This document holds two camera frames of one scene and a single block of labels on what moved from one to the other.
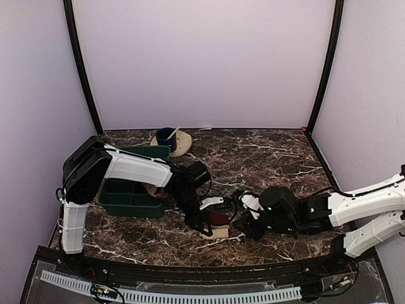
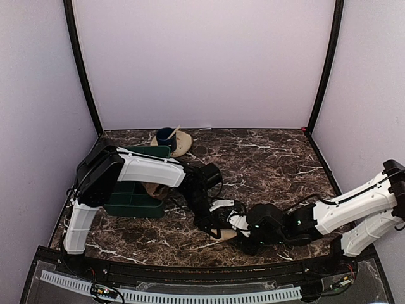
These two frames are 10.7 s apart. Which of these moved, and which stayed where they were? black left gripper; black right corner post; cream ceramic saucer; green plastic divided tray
Moved: black left gripper
Stayed: cream ceramic saucer; green plastic divided tray; black right corner post
